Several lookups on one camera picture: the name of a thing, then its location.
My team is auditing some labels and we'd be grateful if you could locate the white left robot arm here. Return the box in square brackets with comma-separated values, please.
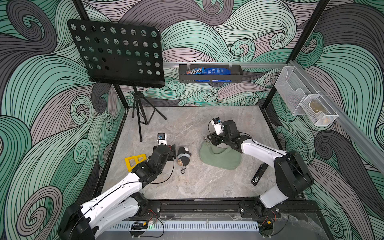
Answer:
[58, 144, 176, 240]

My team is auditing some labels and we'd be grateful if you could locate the large clear wall bin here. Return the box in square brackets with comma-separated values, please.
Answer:
[275, 65, 312, 116]

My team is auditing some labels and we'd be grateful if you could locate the blue candy packet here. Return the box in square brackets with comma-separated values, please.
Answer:
[186, 67, 231, 76]

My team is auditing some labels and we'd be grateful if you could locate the black music stand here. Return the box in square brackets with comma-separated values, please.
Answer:
[67, 20, 166, 126]

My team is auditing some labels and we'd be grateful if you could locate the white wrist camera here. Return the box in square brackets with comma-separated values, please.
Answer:
[211, 118, 224, 136]
[157, 133, 168, 146]

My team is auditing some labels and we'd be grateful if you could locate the green fabric bag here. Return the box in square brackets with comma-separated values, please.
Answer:
[199, 142, 242, 170]

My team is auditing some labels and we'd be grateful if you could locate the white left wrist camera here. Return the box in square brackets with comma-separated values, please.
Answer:
[157, 133, 168, 146]

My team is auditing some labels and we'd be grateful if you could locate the black wall shelf tray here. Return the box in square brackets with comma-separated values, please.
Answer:
[179, 64, 244, 83]

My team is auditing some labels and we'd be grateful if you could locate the small clear wall bin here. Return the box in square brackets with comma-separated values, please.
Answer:
[301, 94, 339, 127]

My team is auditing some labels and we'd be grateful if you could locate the penguin plush decoration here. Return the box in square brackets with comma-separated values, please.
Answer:
[177, 146, 192, 174]

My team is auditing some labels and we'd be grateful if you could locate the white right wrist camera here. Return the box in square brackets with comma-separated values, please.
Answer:
[211, 118, 224, 136]

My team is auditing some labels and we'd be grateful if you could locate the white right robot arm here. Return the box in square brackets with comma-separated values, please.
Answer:
[207, 118, 314, 212]

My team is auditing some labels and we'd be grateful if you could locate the white slotted cable duct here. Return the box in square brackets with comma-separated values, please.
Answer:
[107, 221, 260, 232]

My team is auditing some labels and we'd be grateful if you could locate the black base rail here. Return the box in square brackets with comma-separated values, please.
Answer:
[146, 197, 320, 220]

